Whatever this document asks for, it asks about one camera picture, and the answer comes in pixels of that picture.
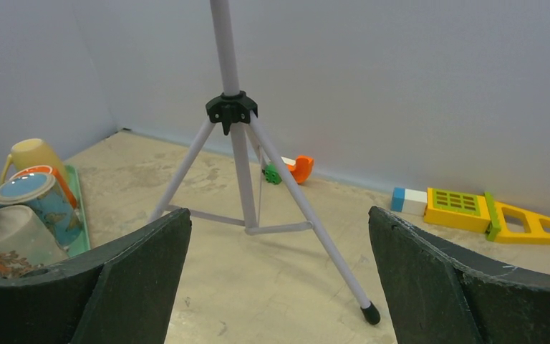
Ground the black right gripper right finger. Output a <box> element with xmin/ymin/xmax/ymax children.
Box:
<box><xmin>369</xmin><ymin>206</ymin><xmax>550</xmax><ymax>343</ymax></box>

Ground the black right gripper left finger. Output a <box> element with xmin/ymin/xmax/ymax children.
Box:
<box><xmin>0</xmin><ymin>209</ymin><xmax>192</xmax><ymax>343</ymax></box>

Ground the cream dragon mug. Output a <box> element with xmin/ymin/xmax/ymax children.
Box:
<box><xmin>0</xmin><ymin>205</ymin><xmax>69</xmax><ymax>278</ymax></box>

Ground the blue butterfly mug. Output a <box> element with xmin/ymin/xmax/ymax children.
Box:
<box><xmin>0</xmin><ymin>173</ymin><xmax>82</xmax><ymax>248</ymax></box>

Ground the orange mug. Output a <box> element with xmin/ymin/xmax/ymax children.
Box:
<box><xmin>10</xmin><ymin>165</ymin><xmax>78</xmax><ymax>209</ymax></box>

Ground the yellow mug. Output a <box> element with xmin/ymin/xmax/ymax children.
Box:
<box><xmin>0</xmin><ymin>138</ymin><xmax>70</xmax><ymax>183</ymax></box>

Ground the green floral tray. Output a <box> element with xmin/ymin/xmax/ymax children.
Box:
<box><xmin>64</xmin><ymin>164</ymin><xmax>92</xmax><ymax>258</ymax></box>

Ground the yellow toy grid block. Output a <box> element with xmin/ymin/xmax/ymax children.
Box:
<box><xmin>423</xmin><ymin>188</ymin><xmax>491</xmax><ymax>234</ymax></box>

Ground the blue white toy block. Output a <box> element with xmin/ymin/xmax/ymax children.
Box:
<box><xmin>390</xmin><ymin>187</ymin><xmax>428</xmax><ymax>216</ymax></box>

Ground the yellow green toy ramp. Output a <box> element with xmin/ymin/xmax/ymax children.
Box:
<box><xmin>484</xmin><ymin>192</ymin><xmax>550</xmax><ymax>245</ymax></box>

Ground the orange toy piece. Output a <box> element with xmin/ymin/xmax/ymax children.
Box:
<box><xmin>281</xmin><ymin>155</ymin><xmax>314</xmax><ymax>184</ymax></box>

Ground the green toy block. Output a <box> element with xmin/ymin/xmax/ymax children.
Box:
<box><xmin>262</xmin><ymin>163</ymin><xmax>282</xmax><ymax>185</ymax></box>

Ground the white music stand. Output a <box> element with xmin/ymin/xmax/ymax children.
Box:
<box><xmin>149</xmin><ymin>1</ymin><xmax>381</xmax><ymax>325</ymax></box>

